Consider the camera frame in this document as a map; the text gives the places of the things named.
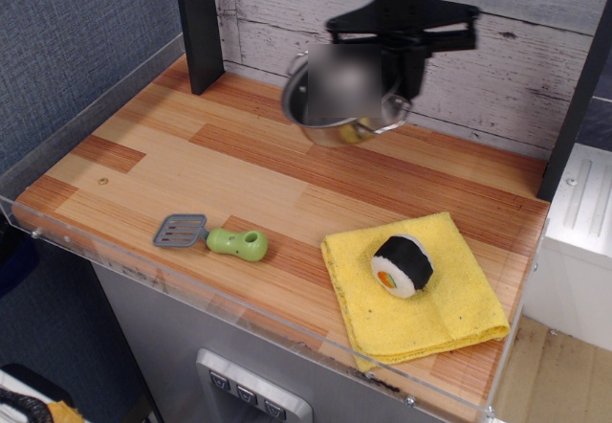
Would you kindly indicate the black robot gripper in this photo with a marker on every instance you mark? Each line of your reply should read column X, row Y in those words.
column 415, row 29

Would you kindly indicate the small stainless steel pot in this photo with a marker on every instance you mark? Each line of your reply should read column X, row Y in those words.
column 344, row 94

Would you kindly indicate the yellow folded cloth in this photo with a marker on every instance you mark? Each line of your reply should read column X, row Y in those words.
column 457, row 308

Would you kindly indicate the toy sushi roll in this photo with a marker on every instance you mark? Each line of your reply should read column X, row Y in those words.
column 402, row 266

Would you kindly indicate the white ribbed box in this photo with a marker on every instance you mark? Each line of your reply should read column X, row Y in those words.
column 570, row 287

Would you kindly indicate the silver dispenser button panel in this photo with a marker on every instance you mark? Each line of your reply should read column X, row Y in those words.
column 251, row 389

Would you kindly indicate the clear acrylic table guard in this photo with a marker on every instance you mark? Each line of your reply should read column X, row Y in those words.
column 102, row 186

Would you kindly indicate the black and yellow object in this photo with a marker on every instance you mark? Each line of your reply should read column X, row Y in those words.
column 27, row 396

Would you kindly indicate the black vertical post right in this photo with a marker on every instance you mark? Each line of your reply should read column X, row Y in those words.
column 584, row 92

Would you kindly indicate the black vertical post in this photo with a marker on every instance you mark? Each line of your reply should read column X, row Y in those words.
column 584, row 92
column 202, row 41

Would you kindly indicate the black vertical post left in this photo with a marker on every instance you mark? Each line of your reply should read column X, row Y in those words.
column 202, row 41

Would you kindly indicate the green handled grey toy spatula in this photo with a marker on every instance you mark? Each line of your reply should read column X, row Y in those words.
column 184, row 230

